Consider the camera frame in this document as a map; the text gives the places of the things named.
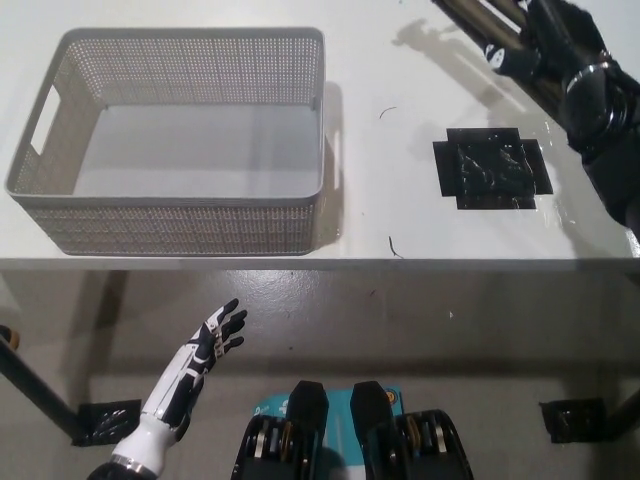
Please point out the grey perforated plastic basket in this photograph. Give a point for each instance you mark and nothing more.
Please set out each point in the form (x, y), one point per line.
(165, 220)

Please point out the black table leg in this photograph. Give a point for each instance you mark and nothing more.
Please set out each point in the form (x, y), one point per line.
(625, 405)
(35, 385)

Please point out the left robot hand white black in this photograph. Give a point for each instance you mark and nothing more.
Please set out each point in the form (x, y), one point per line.
(197, 360)

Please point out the right robot hand black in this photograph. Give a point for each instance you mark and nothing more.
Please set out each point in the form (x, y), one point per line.
(560, 40)

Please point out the robot body black teal blocks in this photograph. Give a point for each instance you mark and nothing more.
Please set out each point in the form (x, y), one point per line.
(350, 435)

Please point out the black tape patch on desk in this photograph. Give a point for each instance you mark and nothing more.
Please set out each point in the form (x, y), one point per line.
(492, 167)

